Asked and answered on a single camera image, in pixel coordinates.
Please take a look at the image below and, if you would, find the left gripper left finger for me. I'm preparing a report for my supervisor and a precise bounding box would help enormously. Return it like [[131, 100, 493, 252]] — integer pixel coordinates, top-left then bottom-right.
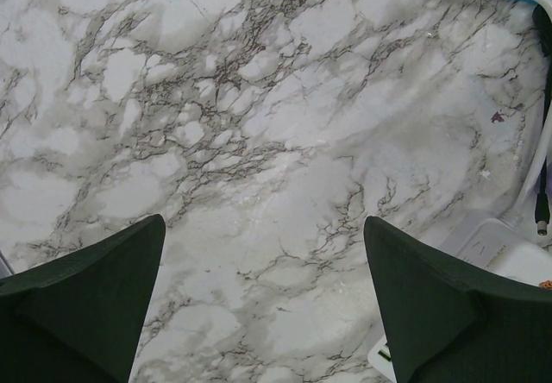
[[1, 215, 166, 382]]

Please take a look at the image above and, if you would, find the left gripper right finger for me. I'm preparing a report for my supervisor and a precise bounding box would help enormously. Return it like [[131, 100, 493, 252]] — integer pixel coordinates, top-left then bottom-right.
[[363, 215, 552, 383]]

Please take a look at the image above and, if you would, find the white power strip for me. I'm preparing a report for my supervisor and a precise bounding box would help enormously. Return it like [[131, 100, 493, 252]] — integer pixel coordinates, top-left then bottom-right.
[[368, 217, 552, 380]]

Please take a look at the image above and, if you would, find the black charger with cable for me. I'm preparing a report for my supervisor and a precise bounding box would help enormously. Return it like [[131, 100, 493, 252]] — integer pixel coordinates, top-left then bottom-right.
[[532, 5, 551, 236]]

